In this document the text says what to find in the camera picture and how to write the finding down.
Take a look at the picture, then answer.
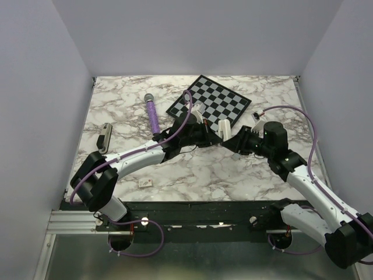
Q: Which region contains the grey black stapler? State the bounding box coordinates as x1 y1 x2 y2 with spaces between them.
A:
96 122 112 155

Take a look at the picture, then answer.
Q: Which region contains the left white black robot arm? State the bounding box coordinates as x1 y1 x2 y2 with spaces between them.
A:
70 113 223 230

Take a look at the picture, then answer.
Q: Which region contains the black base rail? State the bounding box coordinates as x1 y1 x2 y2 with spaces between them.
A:
61 199 330 244

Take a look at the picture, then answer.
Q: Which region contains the large silver staple strip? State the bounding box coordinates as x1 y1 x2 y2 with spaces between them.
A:
232 153 240 160

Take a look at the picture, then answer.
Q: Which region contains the aluminium frame rail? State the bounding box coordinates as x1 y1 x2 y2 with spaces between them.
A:
33 210 96 279

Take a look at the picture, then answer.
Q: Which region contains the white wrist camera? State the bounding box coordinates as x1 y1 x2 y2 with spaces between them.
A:
251 111 267 134
191 101 206 124

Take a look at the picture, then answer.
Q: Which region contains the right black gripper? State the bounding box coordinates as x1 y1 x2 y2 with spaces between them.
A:
222 124 274 158

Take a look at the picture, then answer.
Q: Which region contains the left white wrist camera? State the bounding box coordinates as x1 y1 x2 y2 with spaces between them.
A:
191 101 206 124

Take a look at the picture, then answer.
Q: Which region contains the black white chessboard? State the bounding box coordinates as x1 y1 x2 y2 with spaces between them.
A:
166 74 252 138

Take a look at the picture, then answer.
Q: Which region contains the white stapler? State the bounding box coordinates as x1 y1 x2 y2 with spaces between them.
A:
217 119 232 142

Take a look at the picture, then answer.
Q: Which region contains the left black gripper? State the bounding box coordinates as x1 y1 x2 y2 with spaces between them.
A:
180 118 222 148

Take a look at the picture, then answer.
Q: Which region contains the purple glitter microphone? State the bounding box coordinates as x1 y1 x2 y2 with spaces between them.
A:
144 93 160 135

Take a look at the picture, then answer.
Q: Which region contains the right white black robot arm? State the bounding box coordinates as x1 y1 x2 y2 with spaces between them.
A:
221 121 372 269

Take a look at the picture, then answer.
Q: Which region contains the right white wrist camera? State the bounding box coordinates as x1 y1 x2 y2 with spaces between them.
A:
251 111 267 134

